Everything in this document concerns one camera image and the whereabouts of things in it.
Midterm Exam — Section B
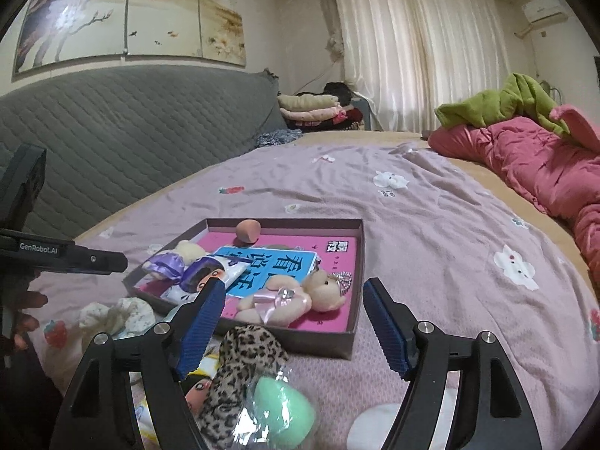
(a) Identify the peach makeup sponge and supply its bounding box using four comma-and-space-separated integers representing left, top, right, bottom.
235, 219, 262, 245

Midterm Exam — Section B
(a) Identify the yellow cartoon tissue packet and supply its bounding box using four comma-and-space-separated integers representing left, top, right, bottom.
131, 354, 226, 450

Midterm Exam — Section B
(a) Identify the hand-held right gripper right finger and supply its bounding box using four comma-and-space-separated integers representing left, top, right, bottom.
362, 277, 545, 450

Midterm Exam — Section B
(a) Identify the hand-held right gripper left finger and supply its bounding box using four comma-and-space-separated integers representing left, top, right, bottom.
54, 277, 228, 450

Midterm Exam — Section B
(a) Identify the black garment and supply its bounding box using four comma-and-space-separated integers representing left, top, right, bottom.
323, 82, 357, 106

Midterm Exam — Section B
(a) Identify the green cloth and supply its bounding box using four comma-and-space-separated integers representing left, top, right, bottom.
434, 72, 577, 139

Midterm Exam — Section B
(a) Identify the person's left hand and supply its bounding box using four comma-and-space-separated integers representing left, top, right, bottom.
12, 291, 48, 350

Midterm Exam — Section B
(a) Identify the green makeup sponge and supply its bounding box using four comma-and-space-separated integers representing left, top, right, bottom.
237, 366, 322, 450

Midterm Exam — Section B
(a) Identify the blue patterned cloth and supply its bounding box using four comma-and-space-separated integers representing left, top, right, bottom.
255, 129, 303, 151

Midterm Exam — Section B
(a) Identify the grey cardboard box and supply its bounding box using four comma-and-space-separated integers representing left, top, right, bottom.
122, 217, 366, 362

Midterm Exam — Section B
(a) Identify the pink book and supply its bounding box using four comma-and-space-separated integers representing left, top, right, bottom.
159, 231, 359, 333

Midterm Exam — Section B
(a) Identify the purple cartoon tissue packet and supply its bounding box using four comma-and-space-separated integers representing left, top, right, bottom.
164, 253, 251, 305

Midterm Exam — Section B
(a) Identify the person's left forearm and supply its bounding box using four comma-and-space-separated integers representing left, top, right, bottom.
0, 347, 64, 450

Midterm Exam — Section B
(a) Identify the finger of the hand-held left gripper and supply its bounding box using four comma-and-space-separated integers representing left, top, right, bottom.
75, 242, 128, 275

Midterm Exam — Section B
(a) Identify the floral wall painting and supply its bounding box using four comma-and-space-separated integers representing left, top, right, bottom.
12, 0, 247, 78

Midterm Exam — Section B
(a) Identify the white curtain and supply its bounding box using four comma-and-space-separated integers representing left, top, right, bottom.
328, 0, 512, 134

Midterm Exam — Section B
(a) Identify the purple printed bedsheet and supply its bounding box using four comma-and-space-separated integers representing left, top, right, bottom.
28, 141, 600, 450

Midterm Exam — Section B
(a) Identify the grey quilted headboard cover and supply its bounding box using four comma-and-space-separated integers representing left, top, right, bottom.
0, 63, 287, 245

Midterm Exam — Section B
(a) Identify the stack of folded clothes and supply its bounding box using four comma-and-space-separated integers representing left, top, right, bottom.
276, 94, 366, 132

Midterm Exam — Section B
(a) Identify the teddy bear purple dress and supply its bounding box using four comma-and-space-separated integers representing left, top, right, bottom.
143, 240, 207, 287

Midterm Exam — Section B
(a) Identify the white air conditioner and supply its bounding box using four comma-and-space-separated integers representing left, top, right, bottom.
513, 0, 568, 41

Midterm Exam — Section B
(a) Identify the cream floral scrunchie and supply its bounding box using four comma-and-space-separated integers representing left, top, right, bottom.
77, 296, 155, 338

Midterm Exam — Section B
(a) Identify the teddy bear pink dress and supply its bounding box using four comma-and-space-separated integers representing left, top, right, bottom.
234, 269, 353, 326

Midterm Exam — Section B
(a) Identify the pink quilt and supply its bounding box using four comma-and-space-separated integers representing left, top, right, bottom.
427, 105, 600, 291

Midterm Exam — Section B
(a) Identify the leopard print scrunchie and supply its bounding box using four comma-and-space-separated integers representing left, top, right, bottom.
199, 323, 290, 439

